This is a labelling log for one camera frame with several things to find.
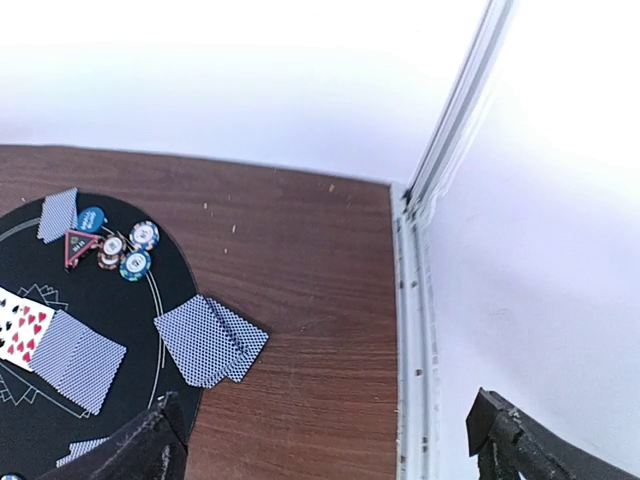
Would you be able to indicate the face up hearts card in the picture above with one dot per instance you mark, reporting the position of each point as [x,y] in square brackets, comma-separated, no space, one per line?
[34,323]

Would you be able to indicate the right aluminium frame post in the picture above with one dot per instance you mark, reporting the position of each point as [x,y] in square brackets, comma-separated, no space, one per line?
[413,207]

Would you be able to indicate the blue white chip top mat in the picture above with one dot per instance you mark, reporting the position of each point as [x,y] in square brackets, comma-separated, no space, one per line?
[144,235]

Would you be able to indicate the round black poker mat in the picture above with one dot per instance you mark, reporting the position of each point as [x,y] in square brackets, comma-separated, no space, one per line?
[37,423]

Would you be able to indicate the face down board card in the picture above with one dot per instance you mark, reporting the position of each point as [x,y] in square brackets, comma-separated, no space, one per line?
[54,352]
[93,365]

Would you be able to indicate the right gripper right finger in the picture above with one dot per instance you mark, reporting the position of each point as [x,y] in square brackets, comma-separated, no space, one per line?
[510,444]

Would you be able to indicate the face down cards top mat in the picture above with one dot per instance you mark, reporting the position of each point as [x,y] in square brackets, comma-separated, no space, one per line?
[58,215]

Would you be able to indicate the blue small blind button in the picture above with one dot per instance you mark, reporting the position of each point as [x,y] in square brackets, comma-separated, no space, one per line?
[91,220]

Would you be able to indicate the green blue chip top mat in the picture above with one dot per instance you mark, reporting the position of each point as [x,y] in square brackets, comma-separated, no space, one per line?
[135,265]

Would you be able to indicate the face up spades card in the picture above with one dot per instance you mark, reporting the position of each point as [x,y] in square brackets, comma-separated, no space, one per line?
[12,307]

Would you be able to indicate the blue backed card deck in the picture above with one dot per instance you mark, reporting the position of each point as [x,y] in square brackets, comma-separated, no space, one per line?
[209,342]

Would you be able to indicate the face down cards mat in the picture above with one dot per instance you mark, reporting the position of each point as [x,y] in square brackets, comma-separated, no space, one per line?
[78,449]
[58,215]

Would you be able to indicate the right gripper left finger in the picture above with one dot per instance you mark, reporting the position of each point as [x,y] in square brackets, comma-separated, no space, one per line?
[153,445]

